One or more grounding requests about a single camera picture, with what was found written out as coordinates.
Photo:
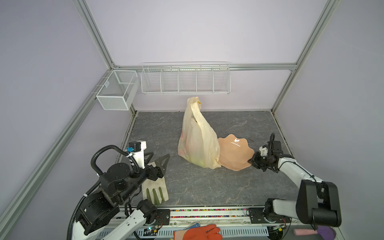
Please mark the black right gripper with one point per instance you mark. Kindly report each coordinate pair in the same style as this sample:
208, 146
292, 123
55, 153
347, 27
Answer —
253, 161

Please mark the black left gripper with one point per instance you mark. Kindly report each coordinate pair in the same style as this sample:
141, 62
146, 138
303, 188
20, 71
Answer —
160, 170

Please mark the translucent banana print plastic bag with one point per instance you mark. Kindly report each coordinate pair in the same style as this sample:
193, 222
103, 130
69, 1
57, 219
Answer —
198, 143

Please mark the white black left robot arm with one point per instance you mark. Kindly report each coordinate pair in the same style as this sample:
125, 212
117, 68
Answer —
102, 193

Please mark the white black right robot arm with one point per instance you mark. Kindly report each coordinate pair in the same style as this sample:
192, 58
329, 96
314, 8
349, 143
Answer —
317, 202

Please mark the peach wavy fruit bowl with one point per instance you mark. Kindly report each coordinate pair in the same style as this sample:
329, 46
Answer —
235, 153

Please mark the cream green fingered glove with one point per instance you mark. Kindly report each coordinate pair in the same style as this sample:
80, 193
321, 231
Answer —
155, 191

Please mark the white mesh box basket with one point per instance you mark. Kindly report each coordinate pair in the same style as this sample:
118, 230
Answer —
118, 91

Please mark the orange work glove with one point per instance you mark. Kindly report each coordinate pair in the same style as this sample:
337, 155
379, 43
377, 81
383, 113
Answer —
209, 232

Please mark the purple pink brush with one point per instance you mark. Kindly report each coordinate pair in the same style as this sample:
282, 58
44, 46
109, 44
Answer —
327, 233

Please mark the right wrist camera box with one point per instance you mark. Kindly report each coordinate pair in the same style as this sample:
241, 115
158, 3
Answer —
263, 151

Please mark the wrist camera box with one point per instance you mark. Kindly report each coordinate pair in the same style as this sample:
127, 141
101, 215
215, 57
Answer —
263, 151
136, 153

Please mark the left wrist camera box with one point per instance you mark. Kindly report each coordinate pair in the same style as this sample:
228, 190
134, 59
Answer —
136, 153

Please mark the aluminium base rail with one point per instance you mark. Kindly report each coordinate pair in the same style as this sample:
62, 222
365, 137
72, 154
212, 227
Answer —
210, 214

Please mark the white wire wall shelf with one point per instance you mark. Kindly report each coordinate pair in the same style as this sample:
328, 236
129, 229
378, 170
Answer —
186, 78

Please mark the aluminium corner frame post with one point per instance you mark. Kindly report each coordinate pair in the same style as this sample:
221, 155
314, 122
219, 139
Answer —
87, 18

